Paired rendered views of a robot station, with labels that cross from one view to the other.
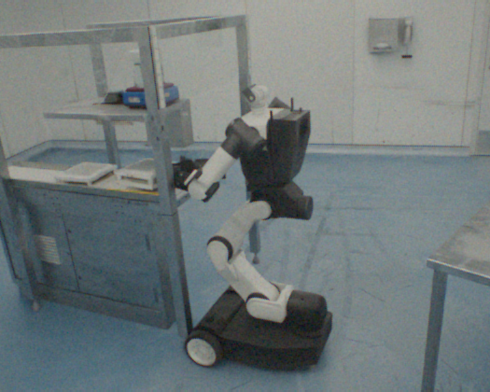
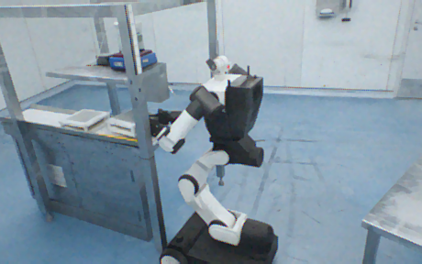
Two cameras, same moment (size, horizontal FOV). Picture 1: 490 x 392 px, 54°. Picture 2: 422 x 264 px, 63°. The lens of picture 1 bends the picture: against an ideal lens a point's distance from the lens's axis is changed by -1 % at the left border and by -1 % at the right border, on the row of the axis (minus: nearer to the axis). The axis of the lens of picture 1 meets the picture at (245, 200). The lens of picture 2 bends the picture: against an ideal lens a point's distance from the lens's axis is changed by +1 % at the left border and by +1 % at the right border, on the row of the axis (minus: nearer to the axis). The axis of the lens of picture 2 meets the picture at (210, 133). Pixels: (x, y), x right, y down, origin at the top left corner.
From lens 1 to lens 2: 40 cm
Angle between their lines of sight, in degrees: 4
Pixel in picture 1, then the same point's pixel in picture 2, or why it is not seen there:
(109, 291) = (104, 210)
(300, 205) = (252, 156)
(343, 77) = (294, 36)
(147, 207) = (130, 150)
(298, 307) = (249, 235)
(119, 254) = (110, 182)
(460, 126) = (386, 74)
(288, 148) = (243, 111)
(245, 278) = (208, 208)
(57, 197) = (61, 137)
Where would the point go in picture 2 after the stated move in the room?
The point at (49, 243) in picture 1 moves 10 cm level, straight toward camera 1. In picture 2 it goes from (58, 170) to (59, 177)
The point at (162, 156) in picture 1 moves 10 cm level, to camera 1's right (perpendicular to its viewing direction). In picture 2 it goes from (140, 113) to (159, 112)
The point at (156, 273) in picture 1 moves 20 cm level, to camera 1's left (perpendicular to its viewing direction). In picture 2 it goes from (138, 199) to (110, 201)
